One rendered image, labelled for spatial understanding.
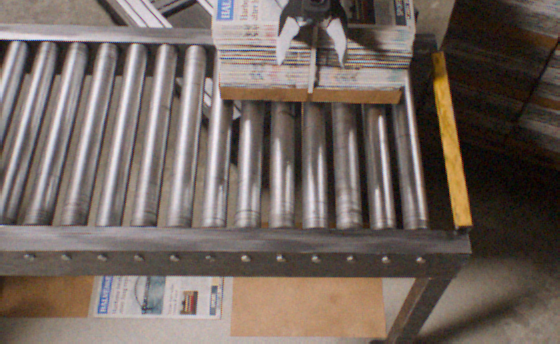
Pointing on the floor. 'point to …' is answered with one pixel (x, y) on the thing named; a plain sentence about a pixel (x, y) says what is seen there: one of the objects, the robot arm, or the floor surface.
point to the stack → (503, 68)
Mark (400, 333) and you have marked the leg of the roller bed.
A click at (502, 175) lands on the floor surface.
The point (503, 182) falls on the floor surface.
